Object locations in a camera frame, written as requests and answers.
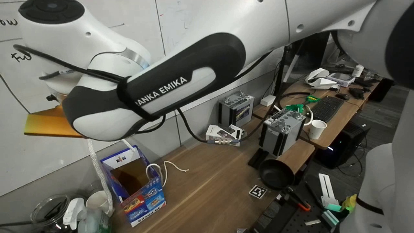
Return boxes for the black monitor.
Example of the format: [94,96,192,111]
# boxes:
[284,31,331,85]

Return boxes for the glass jar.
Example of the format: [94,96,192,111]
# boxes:
[30,194,71,233]

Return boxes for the black keyboard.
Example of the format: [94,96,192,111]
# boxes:
[310,95,345,124]

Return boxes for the white bracket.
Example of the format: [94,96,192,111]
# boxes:
[318,173,340,208]

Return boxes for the orange board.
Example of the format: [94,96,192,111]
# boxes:
[24,104,83,139]

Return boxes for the wooden desk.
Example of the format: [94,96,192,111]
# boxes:
[252,73,382,150]

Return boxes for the black frying pan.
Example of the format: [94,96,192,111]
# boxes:
[248,148,295,191]

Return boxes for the blue cardboard box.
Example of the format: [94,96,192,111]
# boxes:
[100,145,167,227]

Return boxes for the small white product box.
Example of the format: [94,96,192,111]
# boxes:
[206,124,244,147]

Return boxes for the black glove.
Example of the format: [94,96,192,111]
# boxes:
[348,87,366,100]

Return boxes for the black and white marker tag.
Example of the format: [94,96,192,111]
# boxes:
[248,184,268,199]

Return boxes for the crumpled white paper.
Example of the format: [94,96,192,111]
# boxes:
[305,68,339,90]

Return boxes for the yellow green plastic part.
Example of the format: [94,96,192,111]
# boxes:
[341,194,357,213]

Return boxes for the thin white string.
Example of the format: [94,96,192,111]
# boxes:
[146,161,189,188]

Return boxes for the orange handled pliers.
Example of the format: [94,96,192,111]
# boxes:
[286,187,312,213]

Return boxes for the grey battery with label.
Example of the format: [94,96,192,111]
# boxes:
[218,91,255,128]

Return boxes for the teal plastic part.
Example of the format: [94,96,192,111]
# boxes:
[321,203,343,229]

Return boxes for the black computer tower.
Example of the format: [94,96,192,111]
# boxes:
[315,120,371,170]

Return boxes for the white spray bottle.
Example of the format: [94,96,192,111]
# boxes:
[63,197,112,233]

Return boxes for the flat white box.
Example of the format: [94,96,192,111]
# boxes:
[326,72,356,88]

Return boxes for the white power adapter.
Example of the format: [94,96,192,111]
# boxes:
[260,94,276,107]

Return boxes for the white paper cup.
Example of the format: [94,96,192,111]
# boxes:
[309,119,327,140]
[85,190,114,217]

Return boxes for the thick white rope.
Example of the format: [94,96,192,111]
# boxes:
[87,139,114,216]

